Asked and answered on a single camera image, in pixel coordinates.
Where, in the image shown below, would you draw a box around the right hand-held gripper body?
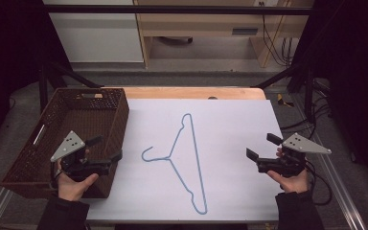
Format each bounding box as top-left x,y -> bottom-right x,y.
255,132 -> 333,178

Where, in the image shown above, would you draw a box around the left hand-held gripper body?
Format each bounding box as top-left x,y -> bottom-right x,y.
50,129 -> 113,183

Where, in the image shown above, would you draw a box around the brown wicker basket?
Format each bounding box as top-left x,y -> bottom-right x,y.
0,87 -> 130,199

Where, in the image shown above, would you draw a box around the blue wire clothes hanger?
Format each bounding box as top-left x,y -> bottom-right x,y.
141,113 -> 209,216

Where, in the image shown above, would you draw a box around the person's right hand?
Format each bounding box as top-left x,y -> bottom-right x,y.
266,147 -> 311,195

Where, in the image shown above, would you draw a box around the person's left hand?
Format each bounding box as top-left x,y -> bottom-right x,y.
57,149 -> 100,202

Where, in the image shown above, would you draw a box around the white table mat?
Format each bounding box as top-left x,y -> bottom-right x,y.
85,98 -> 286,222

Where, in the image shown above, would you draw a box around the yellow and black tool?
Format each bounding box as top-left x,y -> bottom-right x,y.
276,93 -> 295,108

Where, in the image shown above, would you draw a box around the black curtain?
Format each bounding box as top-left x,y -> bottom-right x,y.
0,0 -> 72,158
290,0 -> 368,195

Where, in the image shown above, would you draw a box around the white cabinet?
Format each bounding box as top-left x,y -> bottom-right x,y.
42,0 -> 145,64

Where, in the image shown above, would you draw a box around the light wooden desk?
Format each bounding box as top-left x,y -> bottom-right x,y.
133,0 -> 316,69

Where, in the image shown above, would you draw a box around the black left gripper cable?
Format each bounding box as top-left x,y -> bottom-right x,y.
49,161 -> 62,190

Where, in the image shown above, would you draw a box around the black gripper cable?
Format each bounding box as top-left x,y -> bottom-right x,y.
49,161 -> 62,190
305,159 -> 334,206

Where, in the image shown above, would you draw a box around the black floor cables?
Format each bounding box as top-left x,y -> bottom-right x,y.
280,78 -> 334,132

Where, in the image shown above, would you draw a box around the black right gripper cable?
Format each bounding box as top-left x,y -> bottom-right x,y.
305,159 -> 334,206

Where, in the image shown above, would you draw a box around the black slanted frame strut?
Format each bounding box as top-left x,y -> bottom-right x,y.
252,62 -> 316,123
38,61 -> 104,113

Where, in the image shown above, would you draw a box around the hanging black cables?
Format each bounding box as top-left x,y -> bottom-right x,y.
259,1 -> 301,68

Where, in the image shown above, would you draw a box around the black horizontal frame bar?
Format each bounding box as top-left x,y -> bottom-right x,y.
42,4 -> 314,15

